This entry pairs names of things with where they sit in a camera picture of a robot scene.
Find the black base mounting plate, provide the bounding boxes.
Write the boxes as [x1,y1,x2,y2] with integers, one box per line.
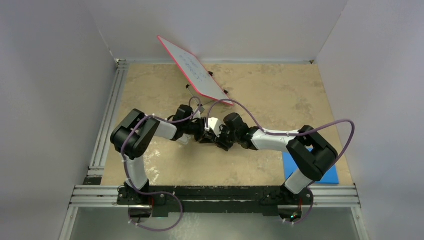
[116,184,313,221]

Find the red framed whiteboard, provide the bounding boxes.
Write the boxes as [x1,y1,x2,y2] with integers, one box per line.
[157,35,234,106]

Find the aluminium rail frame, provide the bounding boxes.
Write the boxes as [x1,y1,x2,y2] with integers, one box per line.
[59,59,370,240]

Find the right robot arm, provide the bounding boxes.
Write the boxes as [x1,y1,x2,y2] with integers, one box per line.
[205,113,338,204]

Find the white stapler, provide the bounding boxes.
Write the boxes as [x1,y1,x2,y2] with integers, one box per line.
[177,134,191,145]

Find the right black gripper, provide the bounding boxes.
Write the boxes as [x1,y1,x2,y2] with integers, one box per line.
[211,123,240,152]

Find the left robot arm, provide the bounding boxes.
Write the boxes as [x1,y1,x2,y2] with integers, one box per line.
[110,104,220,205]

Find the blue foam pad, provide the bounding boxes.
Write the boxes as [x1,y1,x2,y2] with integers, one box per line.
[282,152,340,185]

